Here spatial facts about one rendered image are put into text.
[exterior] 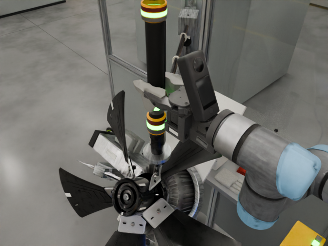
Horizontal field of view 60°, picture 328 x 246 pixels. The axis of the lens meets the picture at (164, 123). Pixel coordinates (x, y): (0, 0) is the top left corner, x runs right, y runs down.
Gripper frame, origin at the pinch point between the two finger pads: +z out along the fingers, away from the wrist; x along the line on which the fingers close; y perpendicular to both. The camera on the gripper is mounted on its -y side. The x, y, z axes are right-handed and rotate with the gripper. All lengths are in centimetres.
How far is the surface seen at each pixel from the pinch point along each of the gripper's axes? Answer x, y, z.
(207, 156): 11.2, 25.2, -10.2
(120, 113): 8.8, 29.4, 24.8
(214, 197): 53, 106, 8
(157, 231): -4.6, 47.9, -7.2
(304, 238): 32, 59, -39
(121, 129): 6.5, 33.6, 22.2
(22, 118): 22, 167, 236
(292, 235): 30, 59, -35
